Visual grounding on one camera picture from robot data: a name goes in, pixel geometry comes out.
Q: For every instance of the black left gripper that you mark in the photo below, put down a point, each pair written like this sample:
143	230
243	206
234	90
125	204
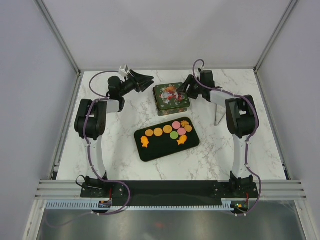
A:
143	85

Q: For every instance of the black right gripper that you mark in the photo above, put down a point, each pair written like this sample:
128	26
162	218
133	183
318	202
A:
188	81

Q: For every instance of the gold tin lid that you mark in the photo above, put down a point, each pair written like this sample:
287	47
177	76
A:
166	94

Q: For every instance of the green christmas cookie tin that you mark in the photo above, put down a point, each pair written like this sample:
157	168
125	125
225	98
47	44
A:
165	110

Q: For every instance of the metal serving tongs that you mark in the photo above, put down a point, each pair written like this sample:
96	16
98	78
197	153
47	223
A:
219	114

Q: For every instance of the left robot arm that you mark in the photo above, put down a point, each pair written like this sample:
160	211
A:
90	124

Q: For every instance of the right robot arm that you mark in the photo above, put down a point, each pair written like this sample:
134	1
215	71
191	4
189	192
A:
241	119

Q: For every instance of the orange star swirl cookie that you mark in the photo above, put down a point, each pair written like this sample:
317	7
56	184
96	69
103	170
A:
184	123

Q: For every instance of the pink round cookie upper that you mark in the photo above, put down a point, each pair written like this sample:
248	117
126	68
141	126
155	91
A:
176	125

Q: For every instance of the pink round cookie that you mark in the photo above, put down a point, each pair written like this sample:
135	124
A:
181	131
176	125

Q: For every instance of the orange flower cookie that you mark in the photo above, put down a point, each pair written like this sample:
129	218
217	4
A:
188	128

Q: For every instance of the pink round cookie lower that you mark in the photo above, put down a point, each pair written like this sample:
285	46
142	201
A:
181	131

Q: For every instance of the green round cookie lower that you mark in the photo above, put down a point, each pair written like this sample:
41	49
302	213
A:
174	135

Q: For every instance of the orange fish cookie right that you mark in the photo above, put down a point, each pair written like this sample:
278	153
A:
182	140

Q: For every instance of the orange fish cookie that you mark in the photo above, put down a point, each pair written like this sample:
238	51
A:
144	141
182	140

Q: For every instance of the plain orange round cookie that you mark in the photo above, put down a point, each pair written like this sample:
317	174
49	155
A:
149	132

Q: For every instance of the dotted orange round cookie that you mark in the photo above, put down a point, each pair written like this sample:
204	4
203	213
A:
158	132

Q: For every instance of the orange fish cookie left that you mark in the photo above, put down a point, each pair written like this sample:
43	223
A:
144	141

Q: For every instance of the dark green rectangular tray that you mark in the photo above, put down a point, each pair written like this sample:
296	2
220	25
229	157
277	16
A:
164	146

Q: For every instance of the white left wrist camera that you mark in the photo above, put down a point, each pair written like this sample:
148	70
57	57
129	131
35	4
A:
124	71

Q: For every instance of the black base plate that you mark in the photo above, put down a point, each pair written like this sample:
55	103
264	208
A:
175	192

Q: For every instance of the left aluminium frame post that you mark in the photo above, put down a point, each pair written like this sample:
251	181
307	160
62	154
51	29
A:
57	34

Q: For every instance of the aluminium frame post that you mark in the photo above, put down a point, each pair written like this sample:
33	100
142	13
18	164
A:
275	34
57	34

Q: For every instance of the right aluminium frame post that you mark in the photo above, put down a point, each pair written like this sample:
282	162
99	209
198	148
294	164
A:
275	34

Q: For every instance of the white slotted cable duct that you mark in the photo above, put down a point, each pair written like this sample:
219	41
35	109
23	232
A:
98	205

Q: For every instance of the aluminium front rail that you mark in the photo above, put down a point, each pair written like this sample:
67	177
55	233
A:
272	190

